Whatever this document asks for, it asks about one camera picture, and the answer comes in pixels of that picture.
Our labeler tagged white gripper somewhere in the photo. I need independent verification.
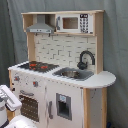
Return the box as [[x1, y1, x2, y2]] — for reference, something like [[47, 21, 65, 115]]
[[0, 85, 22, 111]]

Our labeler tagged white oven door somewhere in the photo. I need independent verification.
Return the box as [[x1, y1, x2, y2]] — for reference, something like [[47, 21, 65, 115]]
[[19, 90, 41, 123]]

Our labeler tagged stove knob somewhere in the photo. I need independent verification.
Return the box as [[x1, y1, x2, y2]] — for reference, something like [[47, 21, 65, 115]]
[[14, 76, 20, 82], [33, 81, 39, 87]]

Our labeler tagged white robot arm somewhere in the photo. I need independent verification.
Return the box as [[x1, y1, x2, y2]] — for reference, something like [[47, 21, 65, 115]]
[[0, 85, 37, 128]]

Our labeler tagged wooden toy kitchen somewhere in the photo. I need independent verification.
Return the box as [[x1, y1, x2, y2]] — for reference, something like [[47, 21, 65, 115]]
[[9, 10, 116, 128]]

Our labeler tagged black toy stovetop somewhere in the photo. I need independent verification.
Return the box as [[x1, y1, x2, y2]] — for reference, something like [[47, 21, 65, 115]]
[[21, 61, 57, 73]]

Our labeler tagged white cabinet door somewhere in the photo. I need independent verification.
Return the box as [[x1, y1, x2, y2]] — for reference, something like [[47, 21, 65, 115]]
[[47, 83, 83, 128]]

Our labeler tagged grey toy sink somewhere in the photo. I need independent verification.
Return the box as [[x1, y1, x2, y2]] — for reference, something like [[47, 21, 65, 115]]
[[53, 67, 93, 81]]

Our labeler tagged black toy faucet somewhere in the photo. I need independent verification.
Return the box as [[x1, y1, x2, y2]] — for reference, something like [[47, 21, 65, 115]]
[[76, 50, 96, 71]]

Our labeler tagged grey range hood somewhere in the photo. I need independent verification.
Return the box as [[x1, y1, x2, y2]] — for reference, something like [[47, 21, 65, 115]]
[[26, 14, 55, 34]]

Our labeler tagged toy microwave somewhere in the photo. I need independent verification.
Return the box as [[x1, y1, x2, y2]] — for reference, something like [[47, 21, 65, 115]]
[[56, 14, 93, 34]]

